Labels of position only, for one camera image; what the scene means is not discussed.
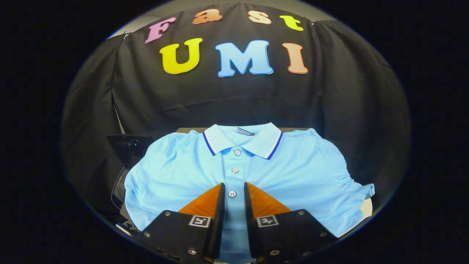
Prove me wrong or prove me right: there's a beige cabinet with dark trim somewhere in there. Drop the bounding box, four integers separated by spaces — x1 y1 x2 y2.
176 126 373 219

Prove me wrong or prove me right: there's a dark washing machine lid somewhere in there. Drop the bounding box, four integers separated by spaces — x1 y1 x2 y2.
107 134 154 169

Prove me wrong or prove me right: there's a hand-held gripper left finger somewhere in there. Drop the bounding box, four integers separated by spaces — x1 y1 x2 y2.
141 183 226 264

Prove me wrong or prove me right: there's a light blue polo shirt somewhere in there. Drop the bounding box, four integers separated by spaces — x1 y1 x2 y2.
124 123 375 264

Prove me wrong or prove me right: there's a black backdrop cloth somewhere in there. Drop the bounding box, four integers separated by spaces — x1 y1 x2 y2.
62 3 411 220

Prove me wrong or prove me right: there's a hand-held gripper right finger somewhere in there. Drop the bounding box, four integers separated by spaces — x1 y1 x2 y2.
244 182 337 264

